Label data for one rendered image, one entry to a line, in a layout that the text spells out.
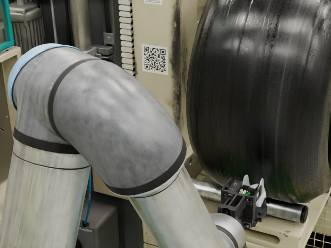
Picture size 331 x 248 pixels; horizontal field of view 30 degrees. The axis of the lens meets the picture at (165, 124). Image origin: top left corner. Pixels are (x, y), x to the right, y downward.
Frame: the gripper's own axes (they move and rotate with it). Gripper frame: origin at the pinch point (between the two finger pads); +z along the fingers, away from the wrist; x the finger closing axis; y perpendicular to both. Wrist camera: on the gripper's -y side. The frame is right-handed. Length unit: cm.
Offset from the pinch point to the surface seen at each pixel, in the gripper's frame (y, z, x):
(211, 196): -12.0, 10.3, 15.6
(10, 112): 6, 0, 69
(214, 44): 32.6, 1.0, 11.6
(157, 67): 17.8, 18.0, 34.2
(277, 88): 26.3, -2.0, -3.6
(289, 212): -11.0, 10.5, -5.0
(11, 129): 2, -1, 69
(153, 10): 33, 18, 35
